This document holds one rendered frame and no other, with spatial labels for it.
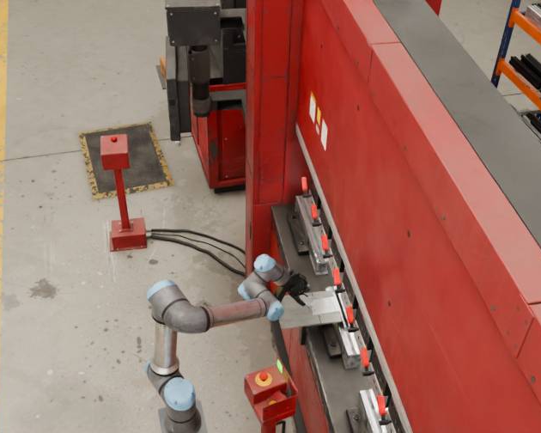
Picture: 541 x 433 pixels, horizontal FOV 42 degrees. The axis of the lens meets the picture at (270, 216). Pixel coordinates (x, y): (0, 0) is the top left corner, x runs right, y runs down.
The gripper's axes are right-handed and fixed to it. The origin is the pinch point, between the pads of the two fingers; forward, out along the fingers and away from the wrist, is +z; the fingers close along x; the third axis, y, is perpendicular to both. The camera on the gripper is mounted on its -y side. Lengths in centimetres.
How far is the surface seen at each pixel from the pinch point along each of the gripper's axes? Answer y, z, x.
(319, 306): 2.0, 7.3, 0.0
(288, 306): -8.3, -0.9, 2.8
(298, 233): 0, 19, 58
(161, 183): -103, 51, 224
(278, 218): -7, 17, 74
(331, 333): -1.3, 17.0, -8.2
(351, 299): 23.5, -12.5, -23.0
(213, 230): -80, 71, 166
